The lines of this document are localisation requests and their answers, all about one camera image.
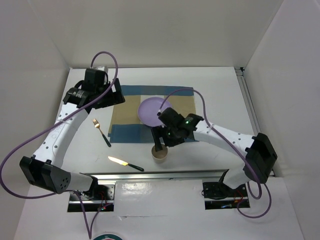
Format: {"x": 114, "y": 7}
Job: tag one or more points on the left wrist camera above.
{"x": 101, "y": 68}

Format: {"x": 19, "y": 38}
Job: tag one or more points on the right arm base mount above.
{"x": 218, "y": 196}

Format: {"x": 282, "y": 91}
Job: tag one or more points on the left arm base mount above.
{"x": 103, "y": 198}

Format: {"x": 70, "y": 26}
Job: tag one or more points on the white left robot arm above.
{"x": 44, "y": 168}

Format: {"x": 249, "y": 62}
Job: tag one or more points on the green round sticker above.
{"x": 108, "y": 236}

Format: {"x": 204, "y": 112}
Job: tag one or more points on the gold fork green handle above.
{"x": 98, "y": 126}

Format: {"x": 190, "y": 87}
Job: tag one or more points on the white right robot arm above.
{"x": 233, "y": 142}

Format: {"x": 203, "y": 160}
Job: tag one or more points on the blue beige checked cloth napkin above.
{"x": 126, "y": 127}

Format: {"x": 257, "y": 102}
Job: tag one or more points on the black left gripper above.
{"x": 116, "y": 97}

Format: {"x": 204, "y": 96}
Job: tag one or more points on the beige plastic cup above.
{"x": 161, "y": 155}

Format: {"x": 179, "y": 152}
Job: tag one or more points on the purple plastic plate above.
{"x": 148, "y": 111}

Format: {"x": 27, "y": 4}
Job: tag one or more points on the aluminium right side rail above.
{"x": 255, "y": 115}

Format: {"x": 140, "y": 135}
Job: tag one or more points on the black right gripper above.
{"x": 158, "y": 132}

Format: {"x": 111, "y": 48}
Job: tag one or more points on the gold knife green handle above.
{"x": 124, "y": 163}

